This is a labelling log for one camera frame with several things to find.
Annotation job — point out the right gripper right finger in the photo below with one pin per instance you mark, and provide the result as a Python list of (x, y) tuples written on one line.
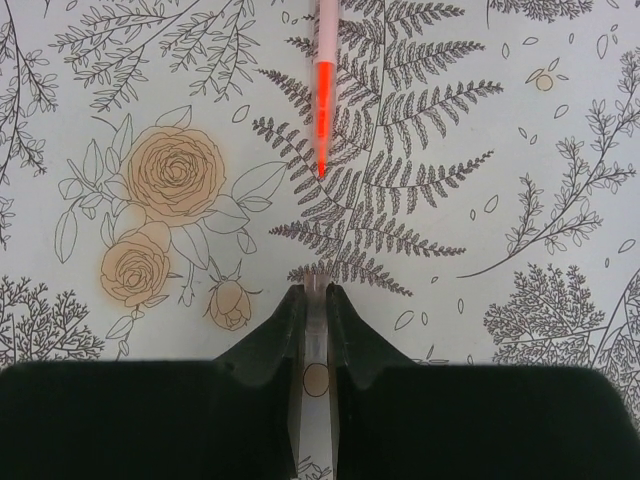
[(393, 418)]

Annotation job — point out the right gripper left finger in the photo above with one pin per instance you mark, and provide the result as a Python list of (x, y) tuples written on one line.
[(233, 417)]

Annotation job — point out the orange pen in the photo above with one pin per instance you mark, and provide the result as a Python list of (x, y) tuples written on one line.
[(308, 341)]

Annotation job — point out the floral table mat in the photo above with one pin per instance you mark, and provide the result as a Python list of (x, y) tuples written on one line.
[(480, 203)]

